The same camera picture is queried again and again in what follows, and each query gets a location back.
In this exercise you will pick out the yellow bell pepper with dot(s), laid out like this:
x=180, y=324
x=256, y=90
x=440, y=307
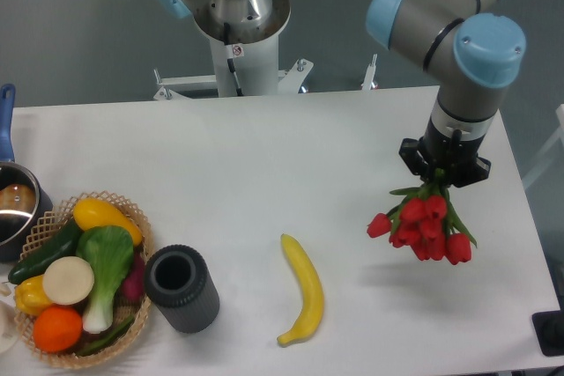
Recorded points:
x=30, y=297

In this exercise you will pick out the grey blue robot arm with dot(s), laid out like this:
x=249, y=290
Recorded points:
x=474, y=55

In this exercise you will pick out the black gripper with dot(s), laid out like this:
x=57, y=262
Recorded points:
x=444, y=152

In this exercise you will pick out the black device at edge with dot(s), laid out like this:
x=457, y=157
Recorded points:
x=549, y=332

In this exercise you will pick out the white object at left edge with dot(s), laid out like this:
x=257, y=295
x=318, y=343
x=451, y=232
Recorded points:
x=9, y=332

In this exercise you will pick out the red tulip bouquet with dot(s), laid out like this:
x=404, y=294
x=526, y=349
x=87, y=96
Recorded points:
x=426, y=221

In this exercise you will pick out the green bean pod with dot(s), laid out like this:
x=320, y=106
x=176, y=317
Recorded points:
x=108, y=339

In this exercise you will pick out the white frame at right edge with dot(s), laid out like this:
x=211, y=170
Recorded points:
x=546, y=155

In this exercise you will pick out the orange fruit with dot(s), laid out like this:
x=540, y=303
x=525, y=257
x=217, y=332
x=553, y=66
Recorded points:
x=57, y=329

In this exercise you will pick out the yellow squash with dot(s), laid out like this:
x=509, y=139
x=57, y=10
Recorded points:
x=91, y=212

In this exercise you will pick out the green bok choy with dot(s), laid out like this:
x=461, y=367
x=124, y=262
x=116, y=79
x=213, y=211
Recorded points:
x=109, y=252

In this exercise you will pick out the cream round slice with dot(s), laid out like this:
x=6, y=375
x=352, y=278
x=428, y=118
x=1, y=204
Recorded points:
x=68, y=280

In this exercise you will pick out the purple radish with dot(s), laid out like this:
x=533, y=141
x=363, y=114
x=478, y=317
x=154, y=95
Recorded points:
x=132, y=287

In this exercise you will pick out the woven wicker basket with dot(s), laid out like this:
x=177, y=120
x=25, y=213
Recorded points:
x=134, y=312

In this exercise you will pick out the blue handled saucepan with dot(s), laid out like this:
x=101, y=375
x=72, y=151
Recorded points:
x=23, y=200

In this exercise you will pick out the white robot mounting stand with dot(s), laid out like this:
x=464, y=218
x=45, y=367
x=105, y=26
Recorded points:
x=239, y=70

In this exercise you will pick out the yellow banana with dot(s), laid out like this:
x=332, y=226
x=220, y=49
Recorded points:
x=313, y=301

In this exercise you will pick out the dark green cucumber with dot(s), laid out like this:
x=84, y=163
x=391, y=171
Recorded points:
x=63, y=243

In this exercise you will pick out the dark grey ribbed vase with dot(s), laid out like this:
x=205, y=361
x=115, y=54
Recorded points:
x=178, y=282

